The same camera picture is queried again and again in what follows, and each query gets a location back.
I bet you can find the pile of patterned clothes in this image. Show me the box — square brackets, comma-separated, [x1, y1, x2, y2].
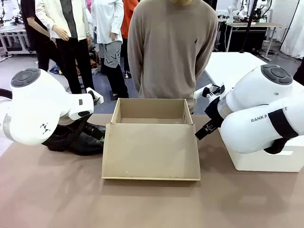
[48, 42, 105, 76]

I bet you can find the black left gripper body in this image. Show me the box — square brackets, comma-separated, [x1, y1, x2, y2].
[84, 123, 106, 138]

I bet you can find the grey background desk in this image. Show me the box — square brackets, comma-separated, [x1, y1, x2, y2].
[0, 23, 31, 57]

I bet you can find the black tripod pole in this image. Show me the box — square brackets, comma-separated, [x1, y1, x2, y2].
[239, 0, 259, 53]

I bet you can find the black leather buckle shoe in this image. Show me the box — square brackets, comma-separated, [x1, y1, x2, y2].
[46, 132, 105, 157]

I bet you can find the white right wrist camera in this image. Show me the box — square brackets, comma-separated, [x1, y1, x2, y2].
[193, 83, 226, 100]

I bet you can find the white curtain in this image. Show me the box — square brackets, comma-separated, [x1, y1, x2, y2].
[280, 0, 304, 59]

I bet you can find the brown cardboard shoe box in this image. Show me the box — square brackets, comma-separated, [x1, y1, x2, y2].
[101, 97, 201, 182]

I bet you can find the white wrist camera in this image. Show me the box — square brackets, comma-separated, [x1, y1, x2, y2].
[85, 87, 105, 105]
[193, 83, 226, 100]

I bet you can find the person in beige sweater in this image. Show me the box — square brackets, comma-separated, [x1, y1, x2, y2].
[127, 0, 219, 114]

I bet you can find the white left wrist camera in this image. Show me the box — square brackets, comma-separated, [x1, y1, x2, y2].
[85, 87, 105, 105]

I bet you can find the white plastic storage box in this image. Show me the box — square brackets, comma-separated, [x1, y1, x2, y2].
[218, 127, 304, 172]

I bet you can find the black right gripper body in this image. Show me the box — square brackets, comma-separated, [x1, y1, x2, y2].
[204, 97, 225, 129]

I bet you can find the background table with grey legs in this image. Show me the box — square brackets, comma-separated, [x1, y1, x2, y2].
[224, 22, 289, 60]

